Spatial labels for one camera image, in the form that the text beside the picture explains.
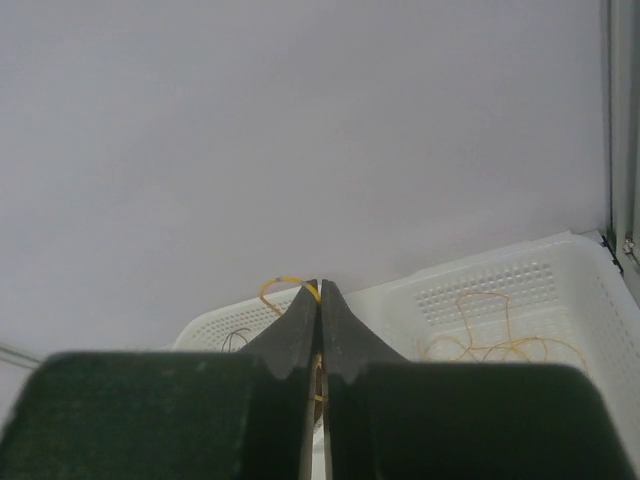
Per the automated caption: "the white perforated basket right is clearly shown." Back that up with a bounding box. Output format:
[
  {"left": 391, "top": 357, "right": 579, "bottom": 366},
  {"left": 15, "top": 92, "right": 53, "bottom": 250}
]
[{"left": 344, "top": 230, "right": 640, "bottom": 381}]

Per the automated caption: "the aluminium frame post right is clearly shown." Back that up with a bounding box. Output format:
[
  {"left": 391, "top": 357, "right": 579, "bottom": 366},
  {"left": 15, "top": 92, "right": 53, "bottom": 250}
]
[{"left": 603, "top": 1, "right": 639, "bottom": 278}]

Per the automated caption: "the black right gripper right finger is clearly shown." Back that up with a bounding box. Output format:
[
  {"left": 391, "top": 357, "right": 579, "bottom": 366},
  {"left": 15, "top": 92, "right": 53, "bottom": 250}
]
[{"left": 320, "top": 280, "right": 631, "bottom": 479}]

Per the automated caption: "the brown coiled cable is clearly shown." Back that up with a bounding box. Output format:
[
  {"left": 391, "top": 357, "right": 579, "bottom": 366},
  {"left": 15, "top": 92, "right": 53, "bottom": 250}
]
[{"left": 312, "top": 352, "right": 329, "bottom": 436}]

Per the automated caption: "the white perforated basket middle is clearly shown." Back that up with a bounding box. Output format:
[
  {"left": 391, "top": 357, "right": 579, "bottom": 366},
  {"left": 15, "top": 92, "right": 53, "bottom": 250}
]
[{"left": 173, "top": 299, "right": 277, "bottom": 353}]

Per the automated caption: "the yellow thin cable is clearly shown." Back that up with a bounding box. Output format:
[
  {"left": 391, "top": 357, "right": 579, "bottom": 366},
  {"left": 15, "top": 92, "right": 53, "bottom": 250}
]
[
  {"left": 417, "top": 292, "right": 586, "bottom": 371},
  {"left": 258, "top": 275, "right": 321, "bottom": 321}
]

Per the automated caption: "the white perforated basket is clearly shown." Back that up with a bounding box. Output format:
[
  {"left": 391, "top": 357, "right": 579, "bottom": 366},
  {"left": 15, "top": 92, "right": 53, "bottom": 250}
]
[
  {"left": 344, "top": 230, "right": 640, "bottom": 381},
  {"left": 173, "top": 299, "right": 277, "bottom": 353}
]

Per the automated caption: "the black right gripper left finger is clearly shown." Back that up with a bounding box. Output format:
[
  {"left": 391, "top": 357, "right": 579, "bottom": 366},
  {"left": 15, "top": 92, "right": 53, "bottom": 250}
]
[{"left": 1, "top": 280, "right": 320, "bottom": 479}]

